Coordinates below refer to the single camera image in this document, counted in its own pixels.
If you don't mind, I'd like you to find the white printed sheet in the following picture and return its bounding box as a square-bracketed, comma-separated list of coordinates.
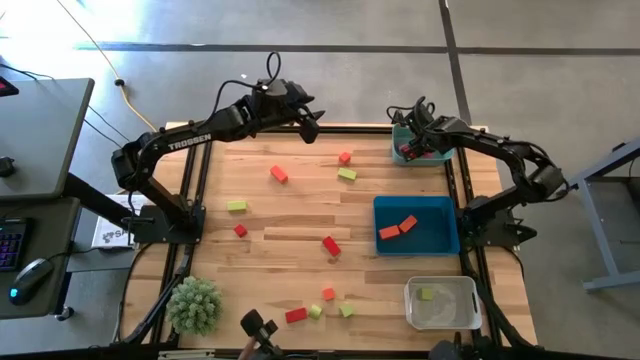
[91, 193, 151, 250]

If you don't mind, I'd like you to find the grey metal stand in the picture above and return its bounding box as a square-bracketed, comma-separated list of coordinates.
[569, 137, 640, 294]

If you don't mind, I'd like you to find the blue plastic bin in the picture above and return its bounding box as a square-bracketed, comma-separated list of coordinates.
[372, 194, 462, 258]

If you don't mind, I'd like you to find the yellow floor cable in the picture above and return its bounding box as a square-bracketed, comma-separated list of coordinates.
[54, 0, 159, 134]

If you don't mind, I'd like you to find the green potted artificial plant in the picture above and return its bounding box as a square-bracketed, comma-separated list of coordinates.
[165, 275, 224, 337]

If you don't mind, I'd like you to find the clear white plastic bin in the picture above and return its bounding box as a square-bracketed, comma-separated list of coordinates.
[403, 275, 484, 331]

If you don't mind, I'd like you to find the black backlit keyboard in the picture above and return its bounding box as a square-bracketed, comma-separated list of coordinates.
[0, 217, 30, 274]

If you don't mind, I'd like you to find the black metal table frame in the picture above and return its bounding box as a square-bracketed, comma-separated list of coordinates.
[110, 122, 540, 359]

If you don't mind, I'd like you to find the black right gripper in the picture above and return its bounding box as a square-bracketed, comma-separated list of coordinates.
[401, 102, 469, 160]

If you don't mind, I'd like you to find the teal plastic bin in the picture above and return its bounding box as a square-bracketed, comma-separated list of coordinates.
[391, 123, 456, 168]

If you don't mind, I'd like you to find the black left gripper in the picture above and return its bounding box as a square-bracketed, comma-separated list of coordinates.
[249, 78, 327, 144]

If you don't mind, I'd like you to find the dark desk top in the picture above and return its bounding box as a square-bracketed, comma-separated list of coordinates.
[0, 197, 82, 320]

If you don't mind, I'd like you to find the black floor cable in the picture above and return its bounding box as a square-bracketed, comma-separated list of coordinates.
[0, 62, 132, 151]

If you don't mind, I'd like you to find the black computer mouse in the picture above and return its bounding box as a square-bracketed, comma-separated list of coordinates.
[8, 257, 55, 307]

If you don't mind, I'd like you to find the grey desk top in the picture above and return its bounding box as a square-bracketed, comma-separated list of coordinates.
[0, 77, 96, 202]

